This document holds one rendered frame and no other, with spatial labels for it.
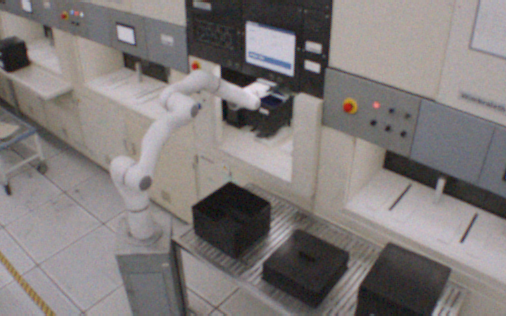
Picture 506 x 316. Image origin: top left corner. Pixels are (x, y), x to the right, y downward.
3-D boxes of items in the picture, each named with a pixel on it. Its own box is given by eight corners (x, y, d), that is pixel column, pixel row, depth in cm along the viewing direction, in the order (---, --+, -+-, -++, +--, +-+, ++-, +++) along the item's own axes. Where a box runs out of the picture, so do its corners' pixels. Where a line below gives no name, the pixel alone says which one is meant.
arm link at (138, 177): (125, 185, 209) (146, 200, 200) (109, 175, 199) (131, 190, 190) (184, 99, 218) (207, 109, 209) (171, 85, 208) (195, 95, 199)
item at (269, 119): (241, 128, 276) (241, 80, 258) (263, 116, 289) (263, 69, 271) (273, 141, 263) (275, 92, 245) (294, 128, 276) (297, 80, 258)
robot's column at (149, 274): (138, 342, 252) (112, 253, 210) (142, 305, 275) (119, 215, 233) (185, 340, 254) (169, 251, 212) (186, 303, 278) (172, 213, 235)
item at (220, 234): (230, 206, 240) (229, 180, 230) (271, 229, 225) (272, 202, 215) (192, 233, 223) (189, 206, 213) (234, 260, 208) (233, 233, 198)
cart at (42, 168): (-34, 159, 413) (-49, 117, 386) (10, 137, 447) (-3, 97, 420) (8, 197, 363) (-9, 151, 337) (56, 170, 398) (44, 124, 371)
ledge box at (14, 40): (-5, 67, 401) (-12, 42, 387) (21, 58, 418) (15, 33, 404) (5, 75, 384) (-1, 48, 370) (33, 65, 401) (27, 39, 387)
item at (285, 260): (259, 278, 198) (259, 258, 191) (295, 241, 218) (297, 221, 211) (316, 309, 184) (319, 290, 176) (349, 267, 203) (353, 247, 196)
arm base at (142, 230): (122, 247, 214) (115, 218, 204) (127, 221, 230) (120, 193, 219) (160, 245, 215) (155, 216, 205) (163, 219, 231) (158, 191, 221)
